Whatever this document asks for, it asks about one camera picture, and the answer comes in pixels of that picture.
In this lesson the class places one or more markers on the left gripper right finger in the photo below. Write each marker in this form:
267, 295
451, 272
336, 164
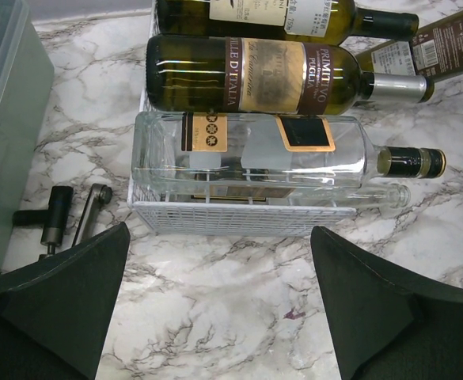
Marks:
386, 322

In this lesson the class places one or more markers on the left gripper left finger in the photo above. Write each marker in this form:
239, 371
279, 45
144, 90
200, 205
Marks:
55, 313

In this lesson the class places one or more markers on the clear square liquor bottle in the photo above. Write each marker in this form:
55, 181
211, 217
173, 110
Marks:
256, 155

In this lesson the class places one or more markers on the green bottle brown label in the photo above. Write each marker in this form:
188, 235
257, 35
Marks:
236, 74

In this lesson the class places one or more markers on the green bottle silver neck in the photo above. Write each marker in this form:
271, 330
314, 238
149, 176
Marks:
436, 51

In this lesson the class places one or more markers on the green bottle white label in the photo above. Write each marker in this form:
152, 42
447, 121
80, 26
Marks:
319, 21

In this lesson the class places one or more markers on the clear bottle black label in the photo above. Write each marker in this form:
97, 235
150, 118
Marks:
381, 195

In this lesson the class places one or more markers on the metal corkscrew opener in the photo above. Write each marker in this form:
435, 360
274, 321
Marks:
54, 218

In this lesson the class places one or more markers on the translucent green storage box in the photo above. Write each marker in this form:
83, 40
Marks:
26, 77

